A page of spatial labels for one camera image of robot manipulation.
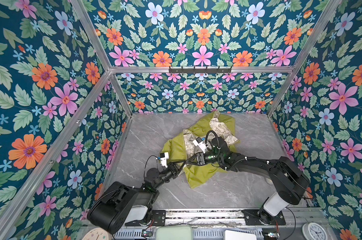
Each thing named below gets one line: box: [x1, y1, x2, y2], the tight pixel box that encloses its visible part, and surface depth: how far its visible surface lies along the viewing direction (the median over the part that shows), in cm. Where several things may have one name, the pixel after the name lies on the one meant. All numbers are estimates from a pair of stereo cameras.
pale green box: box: [155, 224, 194, 240], surface depth 69 cm
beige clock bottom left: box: [82, 227, 112, 240], surface depth 68 cm
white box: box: [224, 230, 257, 240], surface depth 67 cm
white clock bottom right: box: [302, 222, 329, 240], surface depth 68 cm
